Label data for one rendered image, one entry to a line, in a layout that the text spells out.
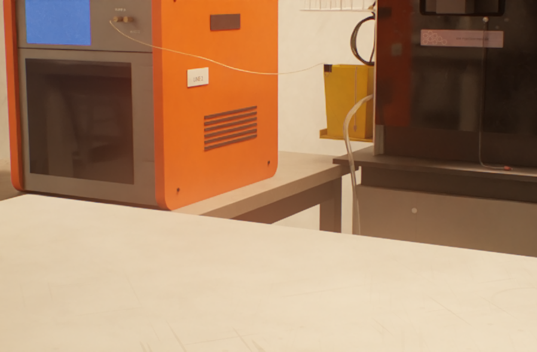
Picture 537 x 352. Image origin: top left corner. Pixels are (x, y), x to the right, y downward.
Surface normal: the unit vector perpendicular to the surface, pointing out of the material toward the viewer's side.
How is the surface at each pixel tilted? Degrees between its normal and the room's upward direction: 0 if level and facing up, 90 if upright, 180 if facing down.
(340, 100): 93
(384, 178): 90
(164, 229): 0
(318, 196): 90
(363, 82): 93
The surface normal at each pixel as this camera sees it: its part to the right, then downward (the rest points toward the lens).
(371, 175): -0.48, 0.16
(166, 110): 0.88, 0.09
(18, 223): 0.00, -0.98
